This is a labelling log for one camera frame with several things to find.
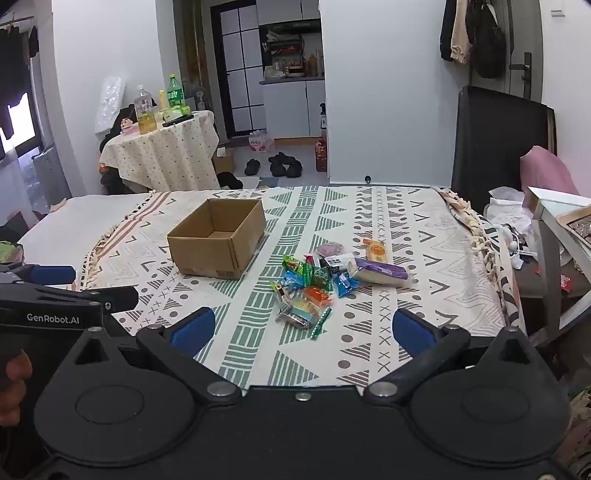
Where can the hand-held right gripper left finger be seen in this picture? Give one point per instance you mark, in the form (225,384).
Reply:
(194,330)

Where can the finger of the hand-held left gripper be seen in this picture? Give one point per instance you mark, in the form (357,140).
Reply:
(53,274)
(111,299)

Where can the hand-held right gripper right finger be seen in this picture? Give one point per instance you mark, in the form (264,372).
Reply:
(413,332)

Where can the purple white bread packet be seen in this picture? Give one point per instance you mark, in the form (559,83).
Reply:
(378,272)

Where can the cardboard box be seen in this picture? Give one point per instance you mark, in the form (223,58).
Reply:
(217,249)

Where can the orange cracker packet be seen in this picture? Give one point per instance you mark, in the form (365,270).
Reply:
(377,251)

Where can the purple round bun packet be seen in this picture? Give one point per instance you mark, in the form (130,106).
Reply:
(332,249)

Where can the red white snack packet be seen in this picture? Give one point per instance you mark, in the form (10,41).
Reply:
(311,261)

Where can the person's left hand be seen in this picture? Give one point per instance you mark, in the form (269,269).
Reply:
(14,387)

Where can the green stick snack packet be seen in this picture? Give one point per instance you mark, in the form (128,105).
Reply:
(322,323)

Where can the grey radiator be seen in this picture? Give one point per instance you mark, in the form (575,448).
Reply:
(51,180)

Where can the orange candy packet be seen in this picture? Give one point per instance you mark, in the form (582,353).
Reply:
(317,297)

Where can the black white cake packet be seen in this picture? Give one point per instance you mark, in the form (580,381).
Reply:
(337,264)

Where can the clear yellow snack packet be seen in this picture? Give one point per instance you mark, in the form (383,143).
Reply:
(298,311)

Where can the black clothes pile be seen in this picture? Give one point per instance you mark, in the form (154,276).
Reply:
(113,180)

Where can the green red candy packet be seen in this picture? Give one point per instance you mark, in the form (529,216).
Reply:
(295,266)

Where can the black floor bundle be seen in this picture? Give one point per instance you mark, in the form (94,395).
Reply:
(230,181)

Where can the dotted tablecloth round table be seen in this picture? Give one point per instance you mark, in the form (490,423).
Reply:
(161,152)

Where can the white plastic bag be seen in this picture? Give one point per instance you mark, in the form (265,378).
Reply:
(508,207)

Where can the pink cartoon figure box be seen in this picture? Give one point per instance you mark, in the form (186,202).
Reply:
(129,127)

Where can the white side table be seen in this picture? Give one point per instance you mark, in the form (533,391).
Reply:
(549,230)

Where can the black slipper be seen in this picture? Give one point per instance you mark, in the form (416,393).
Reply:
(252,167)
(278,169)
(281,158)
(294,169)

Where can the brown floor carton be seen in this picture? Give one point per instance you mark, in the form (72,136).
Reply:
(224,159)

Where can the clear plastic bag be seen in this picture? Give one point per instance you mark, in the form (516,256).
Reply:
(110,104)

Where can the yellow tea bottle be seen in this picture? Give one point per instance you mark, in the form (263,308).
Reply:
(145,113)

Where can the black remote control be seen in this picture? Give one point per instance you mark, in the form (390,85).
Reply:
(178,120)

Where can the red brown jug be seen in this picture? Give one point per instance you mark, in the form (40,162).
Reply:
(322,157)

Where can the green tissue pack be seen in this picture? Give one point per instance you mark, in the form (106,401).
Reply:
(178,112)

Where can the pink water bottle pack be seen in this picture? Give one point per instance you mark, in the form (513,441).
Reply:
(261,141)

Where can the small yellow bottle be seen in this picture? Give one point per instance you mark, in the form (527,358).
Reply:
(162,100)

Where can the black chair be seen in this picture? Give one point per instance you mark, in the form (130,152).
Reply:
(494,143)

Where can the pink cloth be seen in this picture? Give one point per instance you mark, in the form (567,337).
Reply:
(547,170)

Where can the green soda bottle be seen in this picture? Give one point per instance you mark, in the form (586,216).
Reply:
(175,92)

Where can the dark hanging laundry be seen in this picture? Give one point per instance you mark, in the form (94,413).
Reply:
(16,60)

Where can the black spray bottle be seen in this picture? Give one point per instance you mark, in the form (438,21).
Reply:
(322,117)

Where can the white kitchen cabinet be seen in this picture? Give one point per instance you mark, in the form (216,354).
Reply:
(286,108)

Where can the black framed glass door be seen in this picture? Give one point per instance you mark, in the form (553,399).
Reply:
(240,69)

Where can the hanging black bag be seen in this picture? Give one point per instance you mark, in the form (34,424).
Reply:
(487,46)

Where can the cluttered kitchen shelf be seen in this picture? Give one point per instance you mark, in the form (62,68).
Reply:
(291,50)

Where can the hanging beige garment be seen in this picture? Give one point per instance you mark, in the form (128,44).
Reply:
(461,37)

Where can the hanging black coat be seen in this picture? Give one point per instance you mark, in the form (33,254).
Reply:
(447,32)

